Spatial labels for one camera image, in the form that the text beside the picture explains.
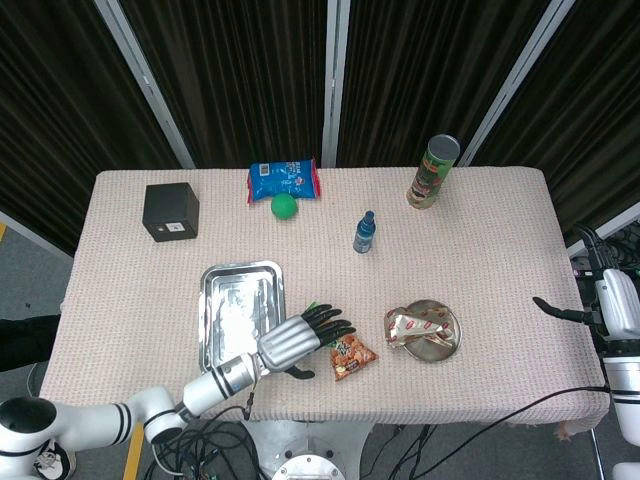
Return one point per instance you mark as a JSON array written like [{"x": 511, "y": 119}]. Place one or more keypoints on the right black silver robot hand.
[{"x": 620, "y": 305}]

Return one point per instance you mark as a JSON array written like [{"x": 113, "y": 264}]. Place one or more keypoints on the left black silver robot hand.
[{"x": 287, "y": 345}]

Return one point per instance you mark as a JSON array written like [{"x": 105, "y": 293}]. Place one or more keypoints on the green orange snack bag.
[{"x": 350, "y": 360}]

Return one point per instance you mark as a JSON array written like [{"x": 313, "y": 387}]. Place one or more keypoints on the gold red snack packet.
[{"x": 405, "y": 325}]

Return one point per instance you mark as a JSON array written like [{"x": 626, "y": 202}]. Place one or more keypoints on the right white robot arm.
[{"x": 625, "y": 380}]

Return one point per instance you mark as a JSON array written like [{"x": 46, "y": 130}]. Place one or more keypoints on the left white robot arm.
[{"x": 90, "y": 420}]

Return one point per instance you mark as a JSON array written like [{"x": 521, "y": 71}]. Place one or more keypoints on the black electronics case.
[{"x": 587, "y": 286}]

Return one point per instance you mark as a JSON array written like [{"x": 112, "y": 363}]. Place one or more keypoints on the rectangular steel tray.
[{"x": 240, "y": 310}]

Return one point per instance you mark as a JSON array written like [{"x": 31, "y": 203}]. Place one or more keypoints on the blue spray bottle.
[{"x": 364, "y": 237}]

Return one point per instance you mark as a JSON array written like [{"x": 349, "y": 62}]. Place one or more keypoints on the green ball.
[{"x": 284, "y": 207}]

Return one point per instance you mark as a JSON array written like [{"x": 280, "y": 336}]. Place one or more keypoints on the round steel plate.
[{"x": 430, "y": 350}]

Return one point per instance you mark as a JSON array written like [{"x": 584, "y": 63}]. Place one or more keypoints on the blue red snack bag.
[{"x": 280, "y": 180}]

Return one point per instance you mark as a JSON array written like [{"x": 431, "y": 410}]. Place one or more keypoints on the pink woven tablecloth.
[{"x": 450, "y": 390}]

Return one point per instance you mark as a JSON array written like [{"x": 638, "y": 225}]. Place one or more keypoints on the black cube box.
[{"x": 170, "y": 210}]

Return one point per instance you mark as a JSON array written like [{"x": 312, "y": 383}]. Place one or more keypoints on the dark pleated curtain panel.
[
  {"x": 430, "y": 70},
  {"x": 590, "y": 110},
  {"x": 60, "y": 110},
  {"x": 240, "y": 80}
]

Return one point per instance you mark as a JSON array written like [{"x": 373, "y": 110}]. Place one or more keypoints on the green chips can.
[{"x": 430, "y": 175}]

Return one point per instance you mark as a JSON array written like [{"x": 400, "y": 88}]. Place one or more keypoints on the black cloth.
[{"x": 22, "y": 342}]

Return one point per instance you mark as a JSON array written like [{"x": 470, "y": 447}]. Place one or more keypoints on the low aluminium frame rail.
[
  {"x": 625, "y": 219},
  {"x": 30, "y": 231}
]

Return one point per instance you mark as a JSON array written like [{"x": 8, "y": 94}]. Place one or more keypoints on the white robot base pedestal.
[{"x": 310, "y": 450}]

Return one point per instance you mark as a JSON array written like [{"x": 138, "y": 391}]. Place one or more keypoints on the aluminium screen post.
[
  {"x": 145, "y": 82},
  {"x": 517, "y": 82},
  {"x": 334, "y": 85}
]

